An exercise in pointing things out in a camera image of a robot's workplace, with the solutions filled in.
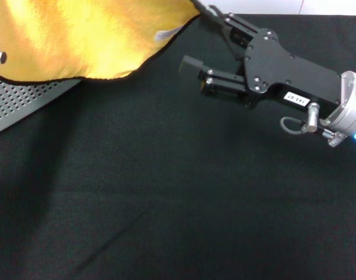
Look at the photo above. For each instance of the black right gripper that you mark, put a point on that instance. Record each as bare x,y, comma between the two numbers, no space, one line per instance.
271,67

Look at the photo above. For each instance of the yellow grey towel black edge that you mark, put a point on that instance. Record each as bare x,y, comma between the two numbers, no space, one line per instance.
78,38

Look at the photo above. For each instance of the black tablecloth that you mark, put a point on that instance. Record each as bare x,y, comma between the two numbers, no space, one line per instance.
166,189

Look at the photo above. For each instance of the grey perforated plastic storage box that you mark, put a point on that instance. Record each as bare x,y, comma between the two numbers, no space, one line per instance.
14,102

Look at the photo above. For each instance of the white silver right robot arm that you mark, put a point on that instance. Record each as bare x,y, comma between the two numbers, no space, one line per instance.
353,99

